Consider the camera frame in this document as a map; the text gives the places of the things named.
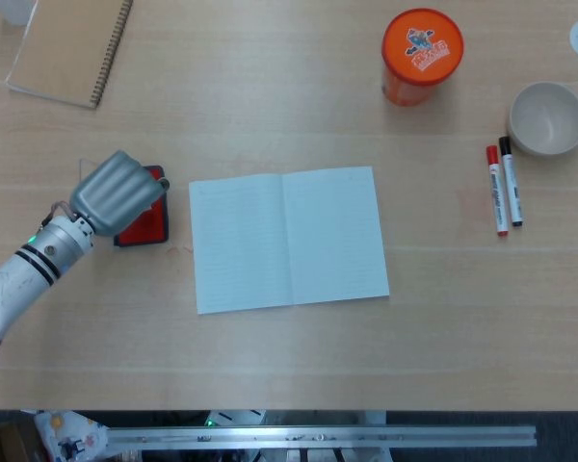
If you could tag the white printed bag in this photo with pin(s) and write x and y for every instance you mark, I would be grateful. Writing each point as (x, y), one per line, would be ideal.
(70, 435)

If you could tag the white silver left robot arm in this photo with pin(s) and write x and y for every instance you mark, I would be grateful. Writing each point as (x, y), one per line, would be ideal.
(29, 269)

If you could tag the red whiteboard marker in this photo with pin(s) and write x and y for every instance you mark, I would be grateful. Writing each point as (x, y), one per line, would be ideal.
(496, 190)

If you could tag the beige bowl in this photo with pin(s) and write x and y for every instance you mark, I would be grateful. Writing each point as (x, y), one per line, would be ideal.
(546, 118)

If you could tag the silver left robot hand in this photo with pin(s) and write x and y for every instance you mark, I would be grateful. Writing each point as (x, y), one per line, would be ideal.
(113, 192)

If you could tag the kraft spiral notebook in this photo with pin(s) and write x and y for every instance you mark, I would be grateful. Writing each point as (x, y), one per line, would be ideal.
(70, 48)

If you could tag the red ink pad dark case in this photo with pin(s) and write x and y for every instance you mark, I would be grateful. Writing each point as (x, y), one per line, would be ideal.
(144, 223)

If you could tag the orange lidded canister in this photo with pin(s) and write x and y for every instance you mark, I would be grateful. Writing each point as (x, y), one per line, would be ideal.
(421, 55)

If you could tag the black whiteboard marker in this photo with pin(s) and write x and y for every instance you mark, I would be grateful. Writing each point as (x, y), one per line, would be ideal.
(510, 180)

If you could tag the open white lined notebook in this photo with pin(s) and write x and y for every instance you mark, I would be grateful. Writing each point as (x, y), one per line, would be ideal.
(289, 238)

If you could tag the aluminium rail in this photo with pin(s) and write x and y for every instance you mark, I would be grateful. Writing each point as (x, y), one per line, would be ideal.
(318, 435)

